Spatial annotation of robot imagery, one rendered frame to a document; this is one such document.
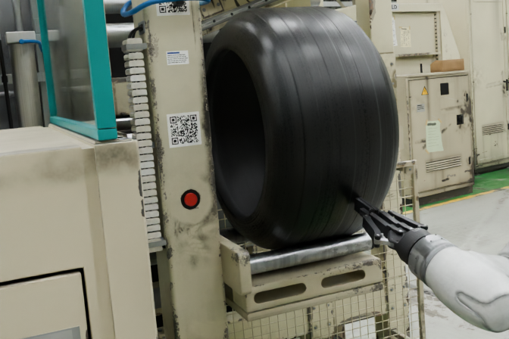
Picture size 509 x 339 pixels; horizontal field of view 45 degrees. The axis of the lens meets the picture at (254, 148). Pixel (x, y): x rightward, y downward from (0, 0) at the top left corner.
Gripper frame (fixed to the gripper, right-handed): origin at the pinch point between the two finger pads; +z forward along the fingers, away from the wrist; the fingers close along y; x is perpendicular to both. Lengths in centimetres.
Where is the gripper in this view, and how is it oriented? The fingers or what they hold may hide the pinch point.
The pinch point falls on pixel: (366, 209)
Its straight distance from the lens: 138.0
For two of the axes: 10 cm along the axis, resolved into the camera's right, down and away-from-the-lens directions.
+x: -0.2, 9.4, 3.4
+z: -4.0, -3.2, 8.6
